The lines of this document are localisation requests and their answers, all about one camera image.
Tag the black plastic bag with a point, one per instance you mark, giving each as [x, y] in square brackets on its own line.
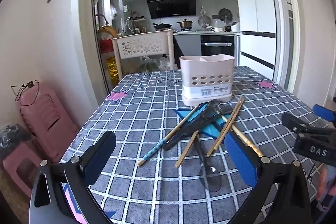
[13, 137]

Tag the yellow round basin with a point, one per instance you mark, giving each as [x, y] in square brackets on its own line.
[107, 32]

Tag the plain bamboo chopstick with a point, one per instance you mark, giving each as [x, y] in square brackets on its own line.
[231, 121]
[219, 134]
[185, 153]

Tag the grey checked tablecloth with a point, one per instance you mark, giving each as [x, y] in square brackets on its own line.
[131, 121]

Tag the black range hood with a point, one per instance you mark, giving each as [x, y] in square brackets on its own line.
[172, 5]

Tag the single pink plastic stool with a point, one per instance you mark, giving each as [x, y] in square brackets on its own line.
[15, 161]

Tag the gold tinsel decoration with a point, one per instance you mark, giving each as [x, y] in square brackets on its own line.
[113, 70]

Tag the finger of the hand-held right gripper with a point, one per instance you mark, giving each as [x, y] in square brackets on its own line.
[324, 112]
[296, 123]

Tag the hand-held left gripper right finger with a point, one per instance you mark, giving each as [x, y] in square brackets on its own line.
[241, 161]

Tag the yellow patterned bamboo chopstick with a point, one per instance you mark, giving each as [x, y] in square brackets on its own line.
[237, 130]

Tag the white plastic container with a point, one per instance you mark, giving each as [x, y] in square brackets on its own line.
[218, 26]

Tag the black built-in oven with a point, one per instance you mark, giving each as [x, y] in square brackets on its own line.
[218, 48]

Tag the bag of green vegetables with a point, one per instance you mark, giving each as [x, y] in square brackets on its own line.
[148, 64]

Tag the white refrigerator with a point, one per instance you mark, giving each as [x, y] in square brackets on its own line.
[257, 3]

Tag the black wok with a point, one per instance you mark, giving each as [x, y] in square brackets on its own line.
[162, 26]

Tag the metal kitchen faucet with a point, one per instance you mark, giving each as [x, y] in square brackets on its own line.
[101, 16]

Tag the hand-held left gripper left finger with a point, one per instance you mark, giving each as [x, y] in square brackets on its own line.
[92, 174]

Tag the white rice cooker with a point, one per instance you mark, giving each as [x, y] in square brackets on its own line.
[235, 27]

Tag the golden cooking pot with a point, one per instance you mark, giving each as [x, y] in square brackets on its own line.
[185, 24]

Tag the round dark steamer rack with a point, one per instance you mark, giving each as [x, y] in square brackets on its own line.
[225, 14]

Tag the person's right hand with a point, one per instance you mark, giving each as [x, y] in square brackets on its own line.
[328, 183]

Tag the white plastic basket rack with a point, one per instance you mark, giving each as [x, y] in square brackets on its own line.
[143, 45]

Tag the round metal steamer rack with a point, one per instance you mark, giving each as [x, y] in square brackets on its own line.
[203, 21]

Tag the pink plastic utensil holder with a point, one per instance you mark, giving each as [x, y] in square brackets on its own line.
[207, 69]

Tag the blue patterned bamboo chopstick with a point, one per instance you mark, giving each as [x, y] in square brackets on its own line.
[157, 146]

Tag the red plastic basket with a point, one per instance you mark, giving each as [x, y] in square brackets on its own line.
[105, 46]

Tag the stack of pink plastic stools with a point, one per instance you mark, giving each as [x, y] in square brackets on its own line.
[44, 113]

